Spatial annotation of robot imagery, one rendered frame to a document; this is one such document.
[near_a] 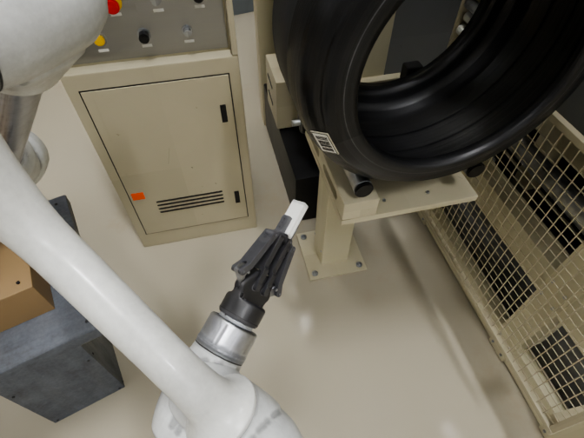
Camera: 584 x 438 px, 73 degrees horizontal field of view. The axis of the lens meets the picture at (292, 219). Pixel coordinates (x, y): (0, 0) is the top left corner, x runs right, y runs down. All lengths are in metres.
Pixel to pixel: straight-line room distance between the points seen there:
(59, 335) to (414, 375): 1.22
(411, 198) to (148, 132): 0.95
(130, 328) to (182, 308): 1.30
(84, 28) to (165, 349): 0.40
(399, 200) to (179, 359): 0.72
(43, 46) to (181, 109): 0.95
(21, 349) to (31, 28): 0.79
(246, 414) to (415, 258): 1.52
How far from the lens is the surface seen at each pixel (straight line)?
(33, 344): 1.15
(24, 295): 1.10
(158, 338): 0.50
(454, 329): 1.82
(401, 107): 1.12
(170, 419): 0.69
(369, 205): 0.96
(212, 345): 0.67
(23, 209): 0.53
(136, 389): 1.72
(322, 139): 0.75
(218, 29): 1.40
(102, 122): 1.52
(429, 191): 1.09
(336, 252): 1.79
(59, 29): 0.57
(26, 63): 0.56
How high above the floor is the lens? 1.55
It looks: 51 degrees down
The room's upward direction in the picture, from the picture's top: straight up
